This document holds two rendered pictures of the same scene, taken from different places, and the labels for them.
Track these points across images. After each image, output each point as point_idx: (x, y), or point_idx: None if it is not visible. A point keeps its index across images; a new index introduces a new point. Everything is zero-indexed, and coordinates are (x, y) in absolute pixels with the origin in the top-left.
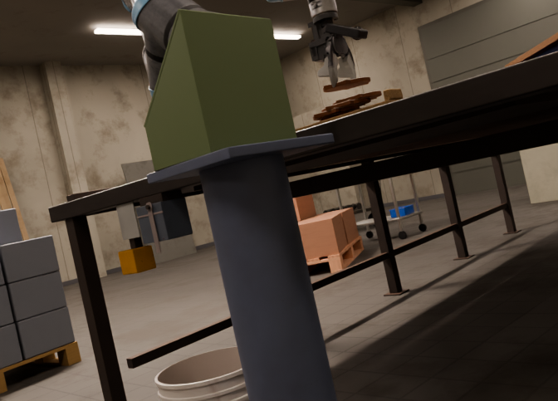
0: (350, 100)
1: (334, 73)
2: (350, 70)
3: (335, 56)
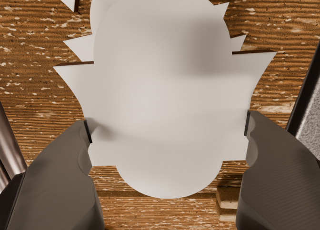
0: (235, 37)
1: (285, 129)
2: (81, 161)
3: (287, 225)
